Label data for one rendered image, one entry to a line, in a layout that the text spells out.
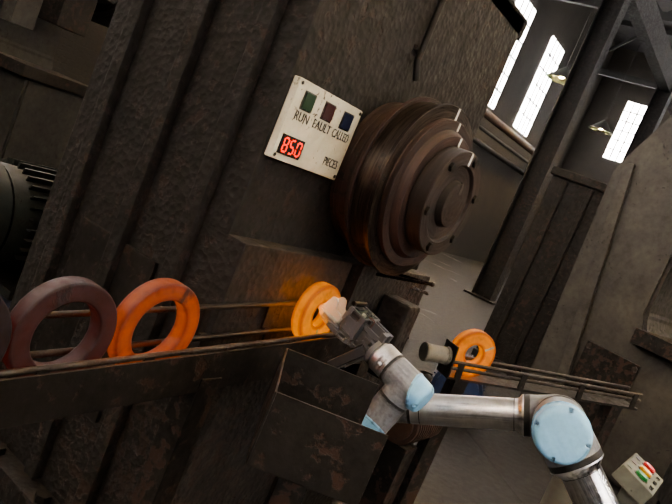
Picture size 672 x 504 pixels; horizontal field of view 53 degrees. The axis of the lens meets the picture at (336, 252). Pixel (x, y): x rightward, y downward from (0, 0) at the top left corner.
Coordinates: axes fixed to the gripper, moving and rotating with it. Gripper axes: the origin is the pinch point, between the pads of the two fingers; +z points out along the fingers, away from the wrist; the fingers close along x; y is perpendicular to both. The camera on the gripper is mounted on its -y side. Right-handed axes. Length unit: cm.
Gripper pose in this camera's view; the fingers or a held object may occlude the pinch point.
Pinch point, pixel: (319, 305)
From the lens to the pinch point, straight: 168.3
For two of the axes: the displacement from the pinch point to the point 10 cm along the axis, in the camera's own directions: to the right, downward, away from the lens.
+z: -6.4, -6.1, 4.7
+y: 5.5, -7.9, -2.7
